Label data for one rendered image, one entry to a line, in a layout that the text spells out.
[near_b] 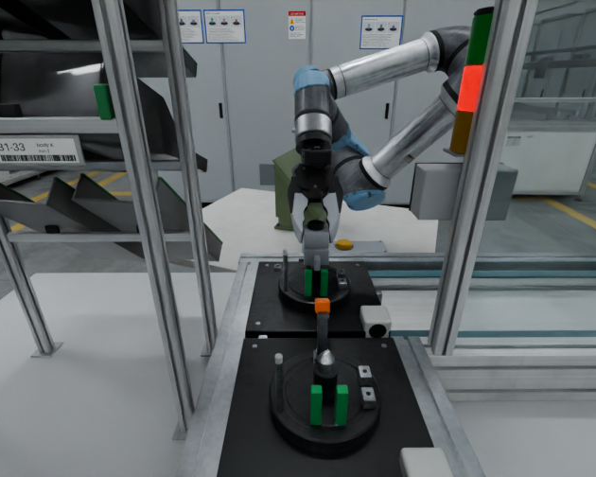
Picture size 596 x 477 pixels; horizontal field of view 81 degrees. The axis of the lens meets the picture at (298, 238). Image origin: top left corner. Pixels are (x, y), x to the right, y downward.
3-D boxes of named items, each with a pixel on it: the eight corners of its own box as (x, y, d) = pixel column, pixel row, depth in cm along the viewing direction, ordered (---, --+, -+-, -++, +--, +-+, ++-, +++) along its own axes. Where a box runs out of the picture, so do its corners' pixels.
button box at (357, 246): (302, 260, 94) (302, 239, 91) (379, 260, 94) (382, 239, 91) (302, 273, 87) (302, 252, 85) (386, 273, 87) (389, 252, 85)
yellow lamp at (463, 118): (443, 147, 48) (449, 109, 45) (480, 147, 48) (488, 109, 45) (459, 154, 43) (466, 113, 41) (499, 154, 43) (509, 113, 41)
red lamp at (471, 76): (449, 108, 45) (457, 66, 43) (488, 108, 45) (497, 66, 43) (466, 112, 41) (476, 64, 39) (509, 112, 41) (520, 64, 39)
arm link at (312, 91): (337, 87, 77) (322, 60, 70) (339, 131, 74) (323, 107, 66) (305, 97, 80) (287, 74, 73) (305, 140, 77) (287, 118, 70)
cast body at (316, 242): (303, 251, 68) (303, 216, 65) (325, 250, 68) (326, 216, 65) (304, 271, 60) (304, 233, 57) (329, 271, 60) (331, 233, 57)
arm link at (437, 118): (348, 183, 120) (499, 46, 87) (365, 219, 114) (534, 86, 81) (324, 176, 112) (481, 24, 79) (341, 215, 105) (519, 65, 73)
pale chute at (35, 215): (94, 257, 77) (100, 238, 78) (149, 262, 75) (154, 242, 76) (-34, 200, 51) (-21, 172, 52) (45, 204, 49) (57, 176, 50)
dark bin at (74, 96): (142, 169, 67) (145, 131, 67) (206, 172, 65) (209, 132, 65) (-6, 118, 39) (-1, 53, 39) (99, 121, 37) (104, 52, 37)
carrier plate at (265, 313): (258, 269, 80) (258, 260, 79) (363, 268, 80) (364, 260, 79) (245, 341, 58) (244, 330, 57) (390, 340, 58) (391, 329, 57)
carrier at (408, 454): (244, 347, 57) (238, 281, 51) (392, 346, 57) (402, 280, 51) (212, 519, 35) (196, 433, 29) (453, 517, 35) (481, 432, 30)
